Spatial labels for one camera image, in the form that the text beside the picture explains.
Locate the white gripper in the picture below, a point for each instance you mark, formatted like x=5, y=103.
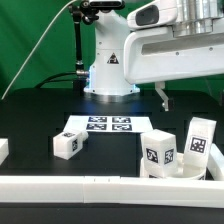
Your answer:
x=155, y=55

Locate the white round stool seat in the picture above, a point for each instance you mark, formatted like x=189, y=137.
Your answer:
x=199, y=174

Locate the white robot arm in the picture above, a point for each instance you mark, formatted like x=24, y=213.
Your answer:
x=106, y=79

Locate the white paper tag sheet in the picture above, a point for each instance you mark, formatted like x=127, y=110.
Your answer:
x=108, y=124

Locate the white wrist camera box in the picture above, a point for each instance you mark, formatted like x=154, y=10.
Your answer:
x=156, y=13

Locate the black overhead camera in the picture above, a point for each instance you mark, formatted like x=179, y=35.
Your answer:
x=103, y=4

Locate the white front fence rail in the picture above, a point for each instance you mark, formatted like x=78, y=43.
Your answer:
x=118, y=190

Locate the white left fence rail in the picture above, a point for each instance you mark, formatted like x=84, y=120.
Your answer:
x=4, y=150

